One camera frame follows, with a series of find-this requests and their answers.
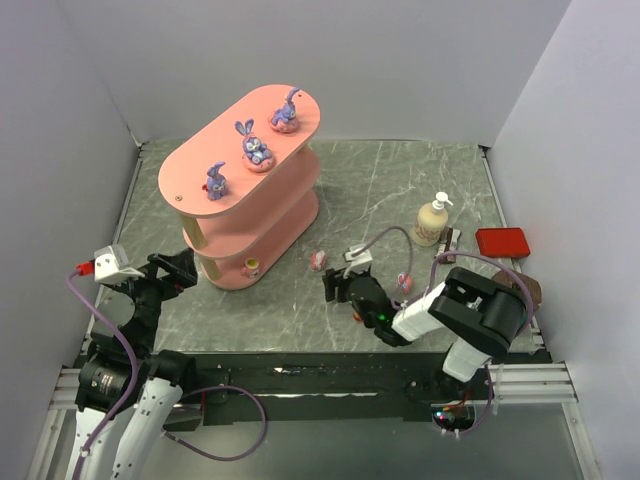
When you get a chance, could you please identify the pink white egg toy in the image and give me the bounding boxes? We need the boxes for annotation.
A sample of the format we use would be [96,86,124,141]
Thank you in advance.
[310,250,327,272]

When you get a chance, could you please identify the pink blue patterned egg toy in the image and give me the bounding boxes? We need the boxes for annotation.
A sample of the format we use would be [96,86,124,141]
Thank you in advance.
[397,272,413,295]

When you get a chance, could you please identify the pink toy with yellow top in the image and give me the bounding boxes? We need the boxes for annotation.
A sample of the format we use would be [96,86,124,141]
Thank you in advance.
[241,257,260,279]

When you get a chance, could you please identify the small purple bunny toy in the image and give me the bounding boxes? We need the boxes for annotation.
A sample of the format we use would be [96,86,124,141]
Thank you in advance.
[202,161,229,201]

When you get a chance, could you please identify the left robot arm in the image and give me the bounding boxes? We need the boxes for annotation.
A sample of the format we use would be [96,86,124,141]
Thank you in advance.
[66,244,198,479]

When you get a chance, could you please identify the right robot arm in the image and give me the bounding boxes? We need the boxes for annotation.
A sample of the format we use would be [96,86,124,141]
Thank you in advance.
[322,267,528,383]

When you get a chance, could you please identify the pink three-tier shelf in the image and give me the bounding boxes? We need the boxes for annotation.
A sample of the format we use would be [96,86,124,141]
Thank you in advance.
[158,85,321,290]

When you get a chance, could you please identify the cream pump lotion bottle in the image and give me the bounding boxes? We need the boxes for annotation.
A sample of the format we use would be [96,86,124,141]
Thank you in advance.
[410,191,453,247]

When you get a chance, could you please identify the brown snack packet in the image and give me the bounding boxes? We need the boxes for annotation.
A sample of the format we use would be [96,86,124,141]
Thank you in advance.
[435,226,461,264]

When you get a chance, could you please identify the red rectangular box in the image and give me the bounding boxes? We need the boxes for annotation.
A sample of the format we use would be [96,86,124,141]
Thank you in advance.
[475,227,531,259]

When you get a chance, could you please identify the electronics board with leds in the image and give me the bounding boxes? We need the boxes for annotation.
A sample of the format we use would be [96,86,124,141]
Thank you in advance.
[432,406,476,434]

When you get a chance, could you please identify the brown and green roll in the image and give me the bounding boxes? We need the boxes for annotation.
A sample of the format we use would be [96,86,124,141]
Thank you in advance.
[491,270,542,312]

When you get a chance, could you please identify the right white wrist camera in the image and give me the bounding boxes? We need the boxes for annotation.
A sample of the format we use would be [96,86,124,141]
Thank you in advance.
[344,244,373,274]

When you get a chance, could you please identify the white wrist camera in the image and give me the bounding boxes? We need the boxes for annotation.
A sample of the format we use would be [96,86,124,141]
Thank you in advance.
[76,244,144,286]
[344,244,373,274]

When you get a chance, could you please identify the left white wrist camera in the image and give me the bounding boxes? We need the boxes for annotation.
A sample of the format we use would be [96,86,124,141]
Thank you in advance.
[76,244,144,286]

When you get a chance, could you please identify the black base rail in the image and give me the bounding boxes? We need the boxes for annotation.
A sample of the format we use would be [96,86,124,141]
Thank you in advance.
[74,351,551,426]

